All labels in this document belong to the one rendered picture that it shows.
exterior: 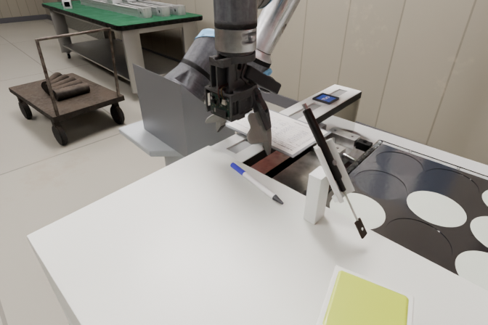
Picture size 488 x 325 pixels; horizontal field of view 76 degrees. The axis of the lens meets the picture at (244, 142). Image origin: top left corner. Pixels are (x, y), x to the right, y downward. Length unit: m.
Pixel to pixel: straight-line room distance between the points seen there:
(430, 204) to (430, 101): 1.91
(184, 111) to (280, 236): 0.47
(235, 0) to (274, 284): 0.41
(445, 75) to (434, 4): 0.46
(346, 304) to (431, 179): 0.50
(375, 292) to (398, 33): 2.32
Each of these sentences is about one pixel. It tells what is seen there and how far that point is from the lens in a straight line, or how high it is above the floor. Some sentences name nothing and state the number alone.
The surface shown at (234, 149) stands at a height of 0.96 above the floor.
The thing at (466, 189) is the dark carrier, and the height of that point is 0.90.
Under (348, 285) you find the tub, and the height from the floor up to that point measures 1.03.
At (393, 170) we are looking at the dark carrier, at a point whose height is 0.90.
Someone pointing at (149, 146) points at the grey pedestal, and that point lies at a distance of 0.99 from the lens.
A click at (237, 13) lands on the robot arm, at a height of 1.24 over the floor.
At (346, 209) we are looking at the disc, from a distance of 0.63.
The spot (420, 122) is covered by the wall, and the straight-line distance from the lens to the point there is 2.65.
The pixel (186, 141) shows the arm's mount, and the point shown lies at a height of 0.88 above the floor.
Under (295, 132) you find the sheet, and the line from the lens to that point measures 0.72.
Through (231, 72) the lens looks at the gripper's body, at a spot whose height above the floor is 1.14.
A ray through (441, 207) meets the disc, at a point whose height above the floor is 0.90.
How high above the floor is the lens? 1.31
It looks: 30 degrees down
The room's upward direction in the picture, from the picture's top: straight up
